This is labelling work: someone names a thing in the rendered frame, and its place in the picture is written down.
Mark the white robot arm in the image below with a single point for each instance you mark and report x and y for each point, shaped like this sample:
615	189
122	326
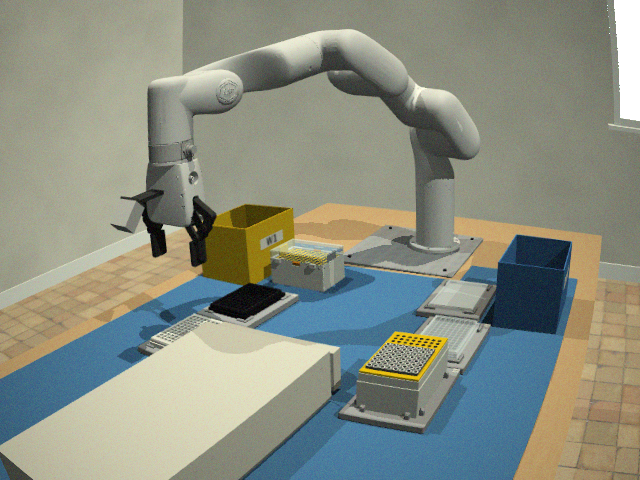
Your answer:
346	55

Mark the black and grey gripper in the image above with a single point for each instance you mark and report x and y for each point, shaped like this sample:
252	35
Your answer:
173	209

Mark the blue bench mat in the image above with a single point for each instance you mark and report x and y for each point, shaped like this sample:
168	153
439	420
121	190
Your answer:
480	431

